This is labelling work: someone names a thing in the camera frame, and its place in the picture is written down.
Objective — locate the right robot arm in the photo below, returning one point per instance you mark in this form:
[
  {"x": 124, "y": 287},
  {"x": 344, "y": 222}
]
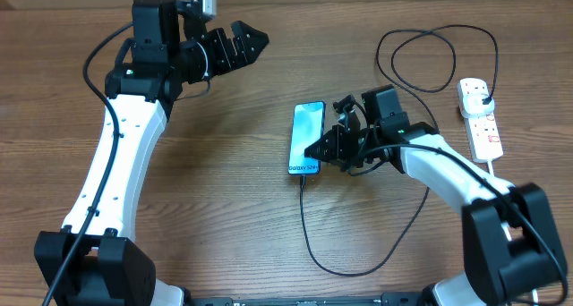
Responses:
[{"x": 511, "y": 246}]

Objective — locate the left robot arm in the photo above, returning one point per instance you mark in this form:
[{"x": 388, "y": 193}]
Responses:
[{"x": 93, "y": 258}]

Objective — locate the Samsung Galaxy smartphone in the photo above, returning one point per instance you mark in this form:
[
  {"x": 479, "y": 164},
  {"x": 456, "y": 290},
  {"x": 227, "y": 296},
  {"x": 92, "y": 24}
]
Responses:
[{"x": 307, "y": 128}]

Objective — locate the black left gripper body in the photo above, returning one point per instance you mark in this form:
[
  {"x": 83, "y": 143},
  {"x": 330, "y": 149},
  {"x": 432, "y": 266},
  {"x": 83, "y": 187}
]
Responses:
[{"x": 201, "y": 60}]

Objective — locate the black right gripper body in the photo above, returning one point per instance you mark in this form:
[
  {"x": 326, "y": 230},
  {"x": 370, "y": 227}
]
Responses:
[{"x": 365, "y": 149}]

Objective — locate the white power strip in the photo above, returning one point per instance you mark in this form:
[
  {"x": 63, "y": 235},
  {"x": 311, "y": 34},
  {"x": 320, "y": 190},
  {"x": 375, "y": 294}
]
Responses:
[{"x": 482, "y": 132}]

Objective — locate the white charger plug adapter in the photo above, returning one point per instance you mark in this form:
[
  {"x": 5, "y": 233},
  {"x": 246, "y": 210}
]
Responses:
[{"x": 472, "y": 106}]

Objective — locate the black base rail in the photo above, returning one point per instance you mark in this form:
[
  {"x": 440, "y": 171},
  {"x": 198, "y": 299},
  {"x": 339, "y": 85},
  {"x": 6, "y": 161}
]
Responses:
[{"x": 304, "y": 301}]

